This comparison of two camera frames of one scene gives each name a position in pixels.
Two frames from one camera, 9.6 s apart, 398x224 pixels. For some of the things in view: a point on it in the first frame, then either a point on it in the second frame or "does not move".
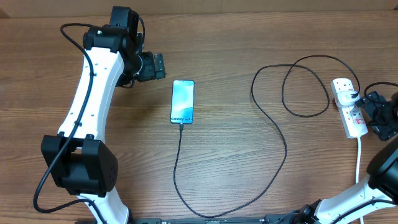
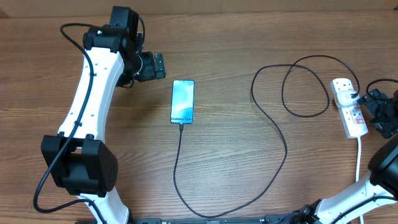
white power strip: x=353 y=122 does not move
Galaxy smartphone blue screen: x=182 y=99 does not move
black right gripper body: x=384 y=117 does not move
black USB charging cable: x=254 y=198 to x=320 y=79
